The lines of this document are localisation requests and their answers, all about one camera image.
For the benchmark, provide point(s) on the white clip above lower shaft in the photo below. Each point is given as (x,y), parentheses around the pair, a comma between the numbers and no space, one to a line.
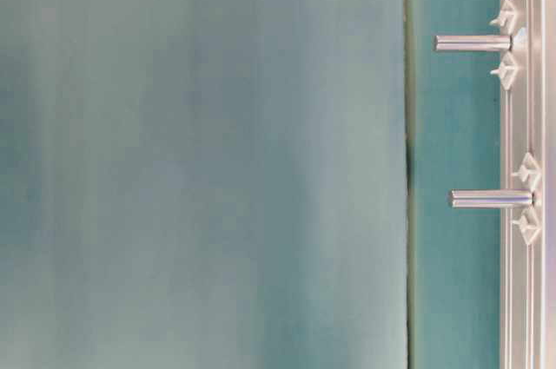
(529,172)

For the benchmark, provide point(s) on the aluminium extrusion rail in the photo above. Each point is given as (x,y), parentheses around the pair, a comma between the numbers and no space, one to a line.
(527,124)

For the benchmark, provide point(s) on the white clip above upper shaft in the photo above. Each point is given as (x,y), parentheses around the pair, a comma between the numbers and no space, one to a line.
(507,18)

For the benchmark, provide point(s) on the white clip above shaft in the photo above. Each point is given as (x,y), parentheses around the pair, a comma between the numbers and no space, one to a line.
(507,18)
(529,172)

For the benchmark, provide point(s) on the white clip below shaft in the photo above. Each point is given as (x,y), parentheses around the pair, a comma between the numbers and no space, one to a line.
(529,225)
(506,71)

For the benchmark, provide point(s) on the lower steel shaft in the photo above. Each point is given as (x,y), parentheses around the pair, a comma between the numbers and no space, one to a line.
(490,198)

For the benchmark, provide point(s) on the white clip below upper shaft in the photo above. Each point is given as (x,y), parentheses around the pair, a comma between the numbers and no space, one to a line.
(506,71)

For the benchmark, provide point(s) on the steel shaft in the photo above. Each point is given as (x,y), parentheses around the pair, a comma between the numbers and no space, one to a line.
(485,43)
(490,198)

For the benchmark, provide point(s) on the white clip below lower shaft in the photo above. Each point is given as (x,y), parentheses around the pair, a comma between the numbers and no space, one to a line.
(529,225)

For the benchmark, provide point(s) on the upper steel shaft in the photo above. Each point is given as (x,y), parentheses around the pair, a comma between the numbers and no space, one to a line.
(485,43)

